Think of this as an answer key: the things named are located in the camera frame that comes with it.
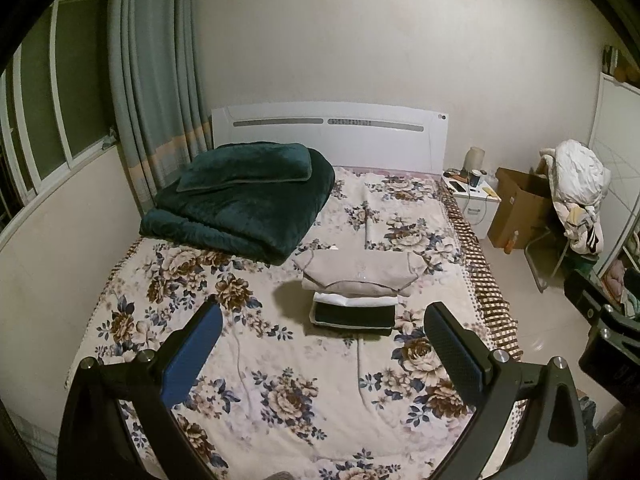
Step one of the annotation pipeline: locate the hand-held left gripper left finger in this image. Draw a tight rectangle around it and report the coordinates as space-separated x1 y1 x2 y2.
57 296 224 480

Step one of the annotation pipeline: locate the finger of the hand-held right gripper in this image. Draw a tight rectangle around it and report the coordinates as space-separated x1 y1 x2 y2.
564 269 640 342

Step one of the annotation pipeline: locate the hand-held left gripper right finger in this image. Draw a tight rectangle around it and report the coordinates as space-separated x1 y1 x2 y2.
423 301 588 480

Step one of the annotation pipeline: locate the grey long-sleeve shirt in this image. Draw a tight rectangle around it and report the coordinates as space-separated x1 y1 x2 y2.
292 249 443 298

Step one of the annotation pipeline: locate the pink cloth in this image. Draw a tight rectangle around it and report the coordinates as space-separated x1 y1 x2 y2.
607 265 626 301

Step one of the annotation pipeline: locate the black white-striped garment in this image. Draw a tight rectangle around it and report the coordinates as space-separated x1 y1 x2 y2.
567 205 606 256

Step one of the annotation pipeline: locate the metal folding chair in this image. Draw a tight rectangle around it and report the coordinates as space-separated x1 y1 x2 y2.
525 227 571 293

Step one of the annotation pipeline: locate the floral bedsheet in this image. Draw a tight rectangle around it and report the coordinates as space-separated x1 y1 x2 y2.
65 165 501 480

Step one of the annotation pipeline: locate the brown checked bed sheet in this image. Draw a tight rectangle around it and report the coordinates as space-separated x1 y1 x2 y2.
437 180 526 406

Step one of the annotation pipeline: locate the large cardboard box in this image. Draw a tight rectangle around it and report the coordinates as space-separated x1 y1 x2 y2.
487 167 556 251

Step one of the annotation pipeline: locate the black folded garment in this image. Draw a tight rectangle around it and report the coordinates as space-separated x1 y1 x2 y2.
307 304 397 337

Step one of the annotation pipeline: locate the white folded garment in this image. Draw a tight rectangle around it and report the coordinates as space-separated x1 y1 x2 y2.
312 291 399 309

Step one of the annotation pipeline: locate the white nightstand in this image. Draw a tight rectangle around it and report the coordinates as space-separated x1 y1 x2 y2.
442 172 502 240

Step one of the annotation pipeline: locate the dark green blanket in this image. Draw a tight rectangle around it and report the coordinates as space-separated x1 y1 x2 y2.
139 142 336 266

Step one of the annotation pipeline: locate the white wardrobe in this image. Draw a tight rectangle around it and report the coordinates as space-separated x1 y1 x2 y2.
587 71 640 311

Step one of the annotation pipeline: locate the dark green pillow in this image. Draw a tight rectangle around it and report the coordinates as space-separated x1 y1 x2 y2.
176 142 313 193

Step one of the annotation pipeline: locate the white bed headboard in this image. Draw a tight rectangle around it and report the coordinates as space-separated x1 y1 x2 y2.
209 101 449 173

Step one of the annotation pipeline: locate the grey-green curtain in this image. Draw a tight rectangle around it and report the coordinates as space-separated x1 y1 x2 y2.
107 0 213 206

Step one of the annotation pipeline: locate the white-framed window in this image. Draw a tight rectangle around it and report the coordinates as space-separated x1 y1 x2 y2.
0 0 118 231

